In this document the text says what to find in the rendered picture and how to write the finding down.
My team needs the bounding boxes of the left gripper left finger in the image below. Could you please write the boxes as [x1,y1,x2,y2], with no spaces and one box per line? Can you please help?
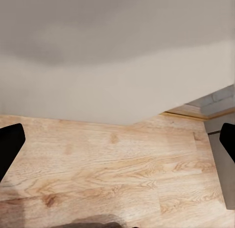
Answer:
[0,123,25,182]

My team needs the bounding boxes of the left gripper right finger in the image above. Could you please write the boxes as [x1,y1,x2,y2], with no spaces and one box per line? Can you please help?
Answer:
[219,123,235,163]

